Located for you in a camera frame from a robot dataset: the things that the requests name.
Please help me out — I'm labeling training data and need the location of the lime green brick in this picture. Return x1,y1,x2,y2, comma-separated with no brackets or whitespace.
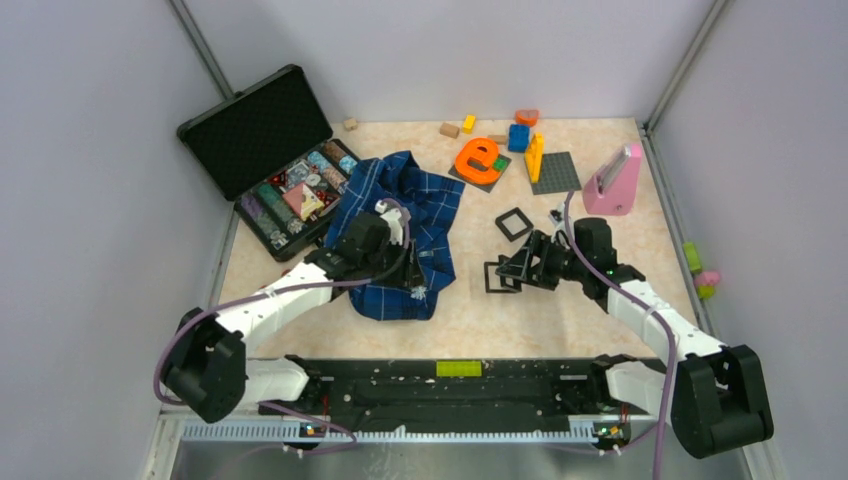
436,360,483,378

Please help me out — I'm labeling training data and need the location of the silver flower brooch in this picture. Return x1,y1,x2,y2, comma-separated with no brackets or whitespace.
410,285,428,301

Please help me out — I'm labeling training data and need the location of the orange letter e toy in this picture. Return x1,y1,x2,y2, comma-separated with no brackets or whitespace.
454,137,500,185

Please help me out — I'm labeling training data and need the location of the orange cup toy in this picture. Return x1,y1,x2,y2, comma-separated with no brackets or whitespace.
514,109,540,127

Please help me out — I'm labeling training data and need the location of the black poker chip case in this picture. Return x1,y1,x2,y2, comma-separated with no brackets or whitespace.
176,64,359,262

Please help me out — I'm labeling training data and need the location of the small yellow block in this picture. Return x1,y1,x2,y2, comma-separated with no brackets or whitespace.
461,114,476,135

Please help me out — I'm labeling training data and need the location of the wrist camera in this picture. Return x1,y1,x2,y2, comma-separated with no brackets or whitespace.
374,198,411,247
549,209,571,233

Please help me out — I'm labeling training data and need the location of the green lego brick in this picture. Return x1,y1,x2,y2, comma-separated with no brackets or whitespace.
493,157,509,172

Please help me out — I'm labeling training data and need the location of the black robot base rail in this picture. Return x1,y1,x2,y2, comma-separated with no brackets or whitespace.
258,358,642,448

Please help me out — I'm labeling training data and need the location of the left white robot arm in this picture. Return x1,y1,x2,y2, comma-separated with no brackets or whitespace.
154,202,415,423

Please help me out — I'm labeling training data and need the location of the green pink toy outside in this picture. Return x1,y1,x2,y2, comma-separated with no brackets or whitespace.
682,242,721,300

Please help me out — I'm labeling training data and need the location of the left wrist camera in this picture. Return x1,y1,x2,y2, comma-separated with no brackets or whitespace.
374,198,411,247

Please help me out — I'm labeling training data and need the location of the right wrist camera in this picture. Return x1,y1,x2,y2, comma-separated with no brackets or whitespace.
549,209,571,233

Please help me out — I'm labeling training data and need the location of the grey lego baseplate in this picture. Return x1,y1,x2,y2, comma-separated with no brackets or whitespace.
531,152,582,195

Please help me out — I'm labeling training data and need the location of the dark small baseplate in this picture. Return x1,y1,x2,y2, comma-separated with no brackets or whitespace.
448,154,513,195

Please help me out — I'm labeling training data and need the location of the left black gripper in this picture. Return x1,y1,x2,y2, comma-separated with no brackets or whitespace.
361,236,426,289

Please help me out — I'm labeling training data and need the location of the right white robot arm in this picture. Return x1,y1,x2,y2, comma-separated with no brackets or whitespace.
496,217,775,459

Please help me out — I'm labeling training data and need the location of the wooden block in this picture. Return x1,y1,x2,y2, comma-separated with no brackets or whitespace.
439,122,461,139

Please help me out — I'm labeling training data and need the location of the yellow toy piece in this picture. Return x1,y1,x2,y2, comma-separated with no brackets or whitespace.
524,133,545,184

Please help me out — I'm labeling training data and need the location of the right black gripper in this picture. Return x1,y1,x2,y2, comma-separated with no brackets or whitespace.
498,229,589,290

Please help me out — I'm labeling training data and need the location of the blue plaid shirt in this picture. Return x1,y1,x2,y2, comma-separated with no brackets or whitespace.
324,151,465,321

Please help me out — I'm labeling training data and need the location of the pink wedge stand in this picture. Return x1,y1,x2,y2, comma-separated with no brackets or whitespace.
582,143,644,216

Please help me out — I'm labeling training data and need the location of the black square frame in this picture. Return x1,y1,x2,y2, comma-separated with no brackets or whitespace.
495,207,534,242
483,255,522,294

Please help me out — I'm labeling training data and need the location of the blue lego brick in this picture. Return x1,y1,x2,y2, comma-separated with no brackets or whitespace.
507,123,531,153

